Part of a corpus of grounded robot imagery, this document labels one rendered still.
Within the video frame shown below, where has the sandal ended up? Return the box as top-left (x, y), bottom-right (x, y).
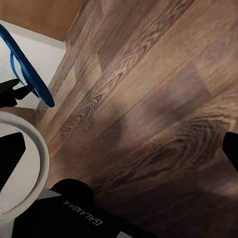
top-left (0, 24), bottom-right (55, 108)

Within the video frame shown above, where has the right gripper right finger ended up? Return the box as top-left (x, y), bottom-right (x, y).
top-left (222, 132), bottom-right (238, 172)

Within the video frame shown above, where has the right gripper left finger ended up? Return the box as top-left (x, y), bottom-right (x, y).
top-left (0, 132), bottom-right (26, 191)

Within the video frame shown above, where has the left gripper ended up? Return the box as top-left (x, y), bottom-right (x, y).
top-left (0, 79), bottom-right (31, 108)

